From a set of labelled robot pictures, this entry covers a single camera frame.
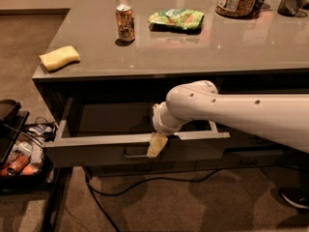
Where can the grey drawer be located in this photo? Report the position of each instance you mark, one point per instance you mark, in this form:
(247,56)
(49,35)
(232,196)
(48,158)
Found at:
(239,139)
(154,167)
(246,159)
(93,134)

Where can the black cart with clutter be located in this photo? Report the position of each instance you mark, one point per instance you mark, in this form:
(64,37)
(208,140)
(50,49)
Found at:
(29,183)

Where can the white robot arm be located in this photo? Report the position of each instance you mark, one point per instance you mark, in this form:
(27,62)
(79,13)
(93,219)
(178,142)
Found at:
(281,118)

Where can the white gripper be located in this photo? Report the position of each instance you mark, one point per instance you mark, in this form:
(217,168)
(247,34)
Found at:
(158,119)

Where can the orange soda can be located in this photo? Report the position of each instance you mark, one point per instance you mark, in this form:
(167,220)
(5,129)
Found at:
(125,23)

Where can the green chip bag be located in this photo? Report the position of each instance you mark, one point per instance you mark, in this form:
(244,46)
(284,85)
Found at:
(178,18)

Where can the yellow sponge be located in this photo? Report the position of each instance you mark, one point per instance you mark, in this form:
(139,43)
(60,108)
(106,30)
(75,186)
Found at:
(60,57)

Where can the dark shoe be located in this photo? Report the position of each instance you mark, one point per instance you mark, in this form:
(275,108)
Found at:
(297,197)

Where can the grey counter cabinet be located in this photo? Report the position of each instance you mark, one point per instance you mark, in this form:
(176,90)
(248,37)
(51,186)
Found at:
(265,54)

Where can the dark glass pitcher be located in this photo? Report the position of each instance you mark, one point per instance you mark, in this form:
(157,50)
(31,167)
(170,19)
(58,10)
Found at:
(293,8)

